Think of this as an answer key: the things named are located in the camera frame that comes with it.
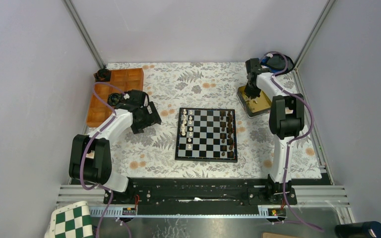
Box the orange wooden divided tray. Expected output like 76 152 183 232
86 68 144 127

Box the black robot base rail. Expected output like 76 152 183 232
111 178 298 216

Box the black white chess board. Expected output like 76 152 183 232
175 108 238 163

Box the dark rolled cloth corner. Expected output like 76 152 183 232
93 68 112 82

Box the dark cylinder bottle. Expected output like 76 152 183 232
334 221 381 238

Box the green white rolled chess mat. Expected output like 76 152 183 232
44 201 95 238

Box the dark chess pieces row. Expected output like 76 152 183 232
220 111 235 160

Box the dark rolled cloth in tray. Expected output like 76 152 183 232
107 93 124 107

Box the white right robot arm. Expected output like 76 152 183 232
243 58 305 183

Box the blue black cloth bundle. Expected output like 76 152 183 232
260 53 295 76

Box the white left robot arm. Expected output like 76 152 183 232
68 90 162 204

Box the gold metal tin box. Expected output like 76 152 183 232
237 86 272 118

